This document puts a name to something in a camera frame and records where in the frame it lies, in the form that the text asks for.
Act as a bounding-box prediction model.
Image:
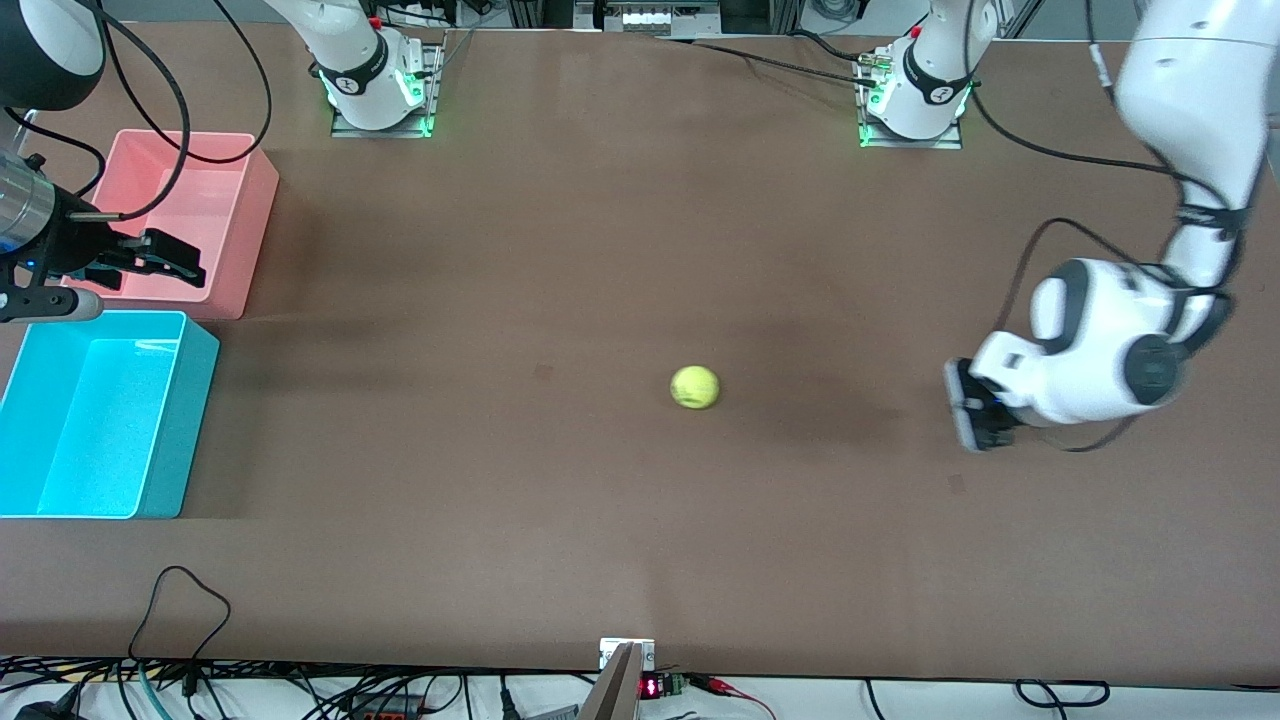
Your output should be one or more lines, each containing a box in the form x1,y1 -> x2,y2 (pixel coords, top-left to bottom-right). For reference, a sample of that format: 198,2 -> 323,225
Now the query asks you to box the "yellow tennis ball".
670,365 -> 721,411

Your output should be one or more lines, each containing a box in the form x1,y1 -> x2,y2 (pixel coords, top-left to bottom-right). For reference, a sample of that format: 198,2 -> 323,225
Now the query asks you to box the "pink plastic bin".
62,130 -> 281,321

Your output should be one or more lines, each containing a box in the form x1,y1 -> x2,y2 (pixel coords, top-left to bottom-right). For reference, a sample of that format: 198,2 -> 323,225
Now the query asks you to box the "blue plastic bin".
0,310 -> 221,520

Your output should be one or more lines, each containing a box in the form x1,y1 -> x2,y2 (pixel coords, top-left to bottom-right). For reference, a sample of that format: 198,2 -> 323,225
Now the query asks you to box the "red clip lead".
688,674 -> 779,720

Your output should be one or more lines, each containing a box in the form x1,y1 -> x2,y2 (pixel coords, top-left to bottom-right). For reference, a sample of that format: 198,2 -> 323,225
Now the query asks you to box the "white mounting plate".
598,638 -> 656,671

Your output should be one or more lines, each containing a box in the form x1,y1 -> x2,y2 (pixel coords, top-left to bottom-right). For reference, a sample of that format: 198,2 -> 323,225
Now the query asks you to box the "grey metal bar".
578,642 -> 644,720

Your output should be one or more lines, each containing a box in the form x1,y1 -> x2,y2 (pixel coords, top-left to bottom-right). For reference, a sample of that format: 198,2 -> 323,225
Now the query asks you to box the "grey lit device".
575,0 -> 723,34

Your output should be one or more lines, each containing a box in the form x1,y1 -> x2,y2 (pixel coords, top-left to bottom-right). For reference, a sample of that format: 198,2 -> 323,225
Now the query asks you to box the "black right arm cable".
0,0 -> 273,221

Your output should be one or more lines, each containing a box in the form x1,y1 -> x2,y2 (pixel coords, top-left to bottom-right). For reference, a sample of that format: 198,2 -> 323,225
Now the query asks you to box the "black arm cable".
965,20 -> 1251,456
0,0 -> 273,221

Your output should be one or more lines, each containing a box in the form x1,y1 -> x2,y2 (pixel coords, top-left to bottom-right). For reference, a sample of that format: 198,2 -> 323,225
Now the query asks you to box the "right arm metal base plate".
330,40 -> 446,139

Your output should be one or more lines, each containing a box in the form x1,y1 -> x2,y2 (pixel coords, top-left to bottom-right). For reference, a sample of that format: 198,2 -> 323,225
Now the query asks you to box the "coiled black cable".
1014,679 -> 1111,708

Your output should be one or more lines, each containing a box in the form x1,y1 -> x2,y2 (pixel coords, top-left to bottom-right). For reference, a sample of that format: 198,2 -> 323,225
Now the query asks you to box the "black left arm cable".
965,20 -> 1251,456

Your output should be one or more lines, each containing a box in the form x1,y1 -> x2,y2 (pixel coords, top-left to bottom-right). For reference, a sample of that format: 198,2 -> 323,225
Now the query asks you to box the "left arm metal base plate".
858,50 -> 971,151

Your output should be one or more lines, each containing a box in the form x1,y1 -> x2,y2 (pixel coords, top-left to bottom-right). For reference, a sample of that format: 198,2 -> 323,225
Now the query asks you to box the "thin black cable loop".
128,566 -> 232,666

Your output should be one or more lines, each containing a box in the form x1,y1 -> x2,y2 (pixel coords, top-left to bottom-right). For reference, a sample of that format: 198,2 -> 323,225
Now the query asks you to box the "black cable across table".
640,28 -> 881,86

